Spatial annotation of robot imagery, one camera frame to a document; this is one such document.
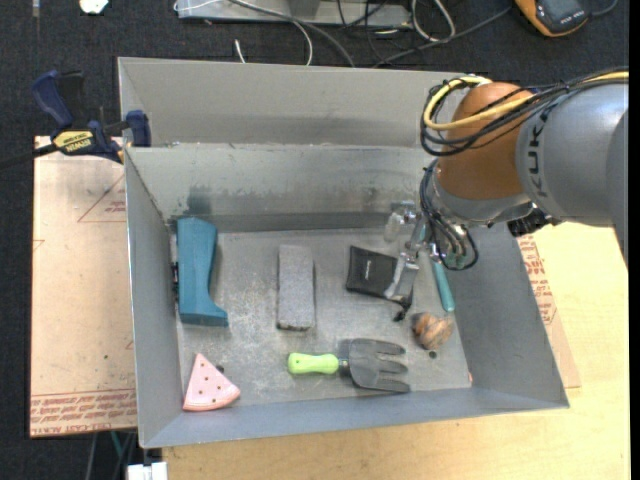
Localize brown cardboard board, red print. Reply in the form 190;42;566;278
29;135;582;439

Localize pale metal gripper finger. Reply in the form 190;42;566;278
383;210;416;243
391;252;421;303

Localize grey metal bin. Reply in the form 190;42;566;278
117;56;571;450

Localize green handled garden fork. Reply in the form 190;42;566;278
286;337;412;395

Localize teal handled tool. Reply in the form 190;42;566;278
427;243;457;314

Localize blue toy boot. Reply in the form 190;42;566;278
174;216;230;328

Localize pink wedge with dots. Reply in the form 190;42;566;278
181;352;242;413

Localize black cylinder on white bracket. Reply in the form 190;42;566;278
506;206;562;239

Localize black fabric pouch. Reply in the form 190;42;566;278
344;245;416;323

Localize grey stone block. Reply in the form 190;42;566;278
276;243;318;332

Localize brown snail shell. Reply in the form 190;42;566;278
410;311;456;351

